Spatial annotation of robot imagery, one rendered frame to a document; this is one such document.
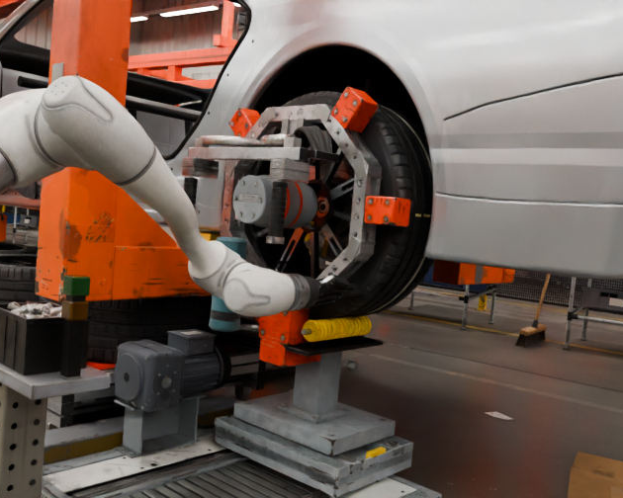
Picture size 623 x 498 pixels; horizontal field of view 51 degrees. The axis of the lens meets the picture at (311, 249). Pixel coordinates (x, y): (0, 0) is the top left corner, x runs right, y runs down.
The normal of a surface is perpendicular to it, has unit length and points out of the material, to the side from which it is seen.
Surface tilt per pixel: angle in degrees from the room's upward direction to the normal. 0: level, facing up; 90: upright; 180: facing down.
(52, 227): 90
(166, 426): 90
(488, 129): 90
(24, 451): 90
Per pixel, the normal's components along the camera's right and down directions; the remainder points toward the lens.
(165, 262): 0.74, 0.10
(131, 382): -0.66, -0.02
